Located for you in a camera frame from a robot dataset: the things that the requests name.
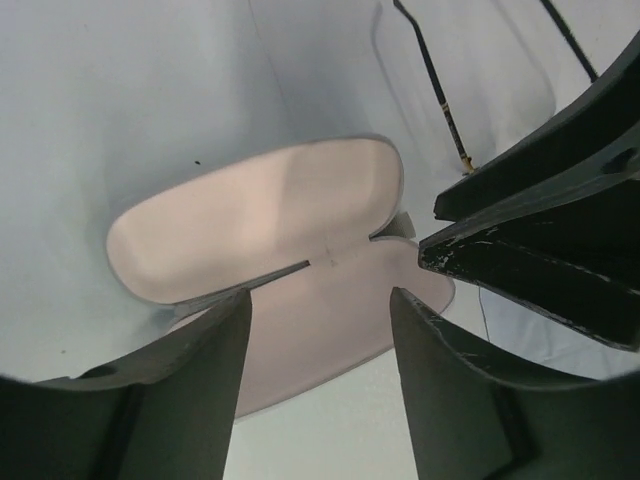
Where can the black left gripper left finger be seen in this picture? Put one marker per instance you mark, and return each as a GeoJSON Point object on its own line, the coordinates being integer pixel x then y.
{"type": "Point", "coordinates": [164, 411]}

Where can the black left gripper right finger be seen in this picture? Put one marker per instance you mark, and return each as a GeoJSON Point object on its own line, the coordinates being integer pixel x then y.
{"type": "Point", "coordinates": [476, 411]}

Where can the pale green glasses case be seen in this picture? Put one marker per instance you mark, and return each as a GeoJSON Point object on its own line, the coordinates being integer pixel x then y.
{"type": "Point", "coordinates": [315, 232]}

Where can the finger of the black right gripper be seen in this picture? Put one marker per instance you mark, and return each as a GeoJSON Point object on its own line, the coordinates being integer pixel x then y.
{"type": "Point", "coordinates": [576, 264]}
{"type": "Point", "coordinates": [589, 152]}

